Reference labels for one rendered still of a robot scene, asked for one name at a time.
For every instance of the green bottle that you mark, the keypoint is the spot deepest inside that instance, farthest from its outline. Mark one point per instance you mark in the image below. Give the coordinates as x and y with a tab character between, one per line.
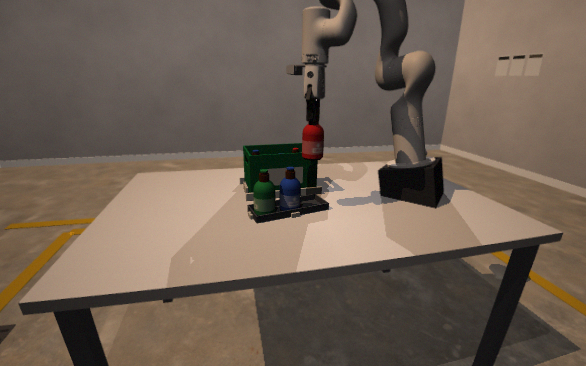
264	194

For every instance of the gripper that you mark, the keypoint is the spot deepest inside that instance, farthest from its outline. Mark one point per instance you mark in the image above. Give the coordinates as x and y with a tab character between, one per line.
315	86

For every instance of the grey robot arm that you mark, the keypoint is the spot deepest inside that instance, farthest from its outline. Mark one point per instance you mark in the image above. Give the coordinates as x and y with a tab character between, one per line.
415	70

